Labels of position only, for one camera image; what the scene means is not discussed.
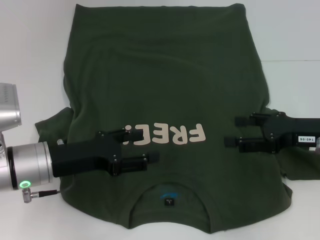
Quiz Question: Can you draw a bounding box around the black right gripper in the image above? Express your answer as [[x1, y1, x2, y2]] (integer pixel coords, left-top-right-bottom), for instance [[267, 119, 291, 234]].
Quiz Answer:
[[223, 111, 319, 154]]

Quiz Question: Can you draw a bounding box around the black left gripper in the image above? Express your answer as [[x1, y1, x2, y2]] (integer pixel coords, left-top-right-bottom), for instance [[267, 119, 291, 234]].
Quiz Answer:
[[48, 127, 161, 179]]

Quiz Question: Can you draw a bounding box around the dark green FREE t-shirt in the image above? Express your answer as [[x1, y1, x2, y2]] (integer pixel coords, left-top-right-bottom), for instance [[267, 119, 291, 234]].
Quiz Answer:
[[34, 2, 320, 225]]

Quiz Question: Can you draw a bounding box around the left arm cable with plug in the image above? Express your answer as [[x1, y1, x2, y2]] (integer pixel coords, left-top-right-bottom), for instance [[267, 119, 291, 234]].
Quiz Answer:
[[21, 188, 61, 204]]

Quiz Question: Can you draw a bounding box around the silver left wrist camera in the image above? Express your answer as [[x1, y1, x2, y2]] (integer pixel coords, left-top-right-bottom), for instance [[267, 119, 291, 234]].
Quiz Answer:
[[0, 82, 23, 133]]

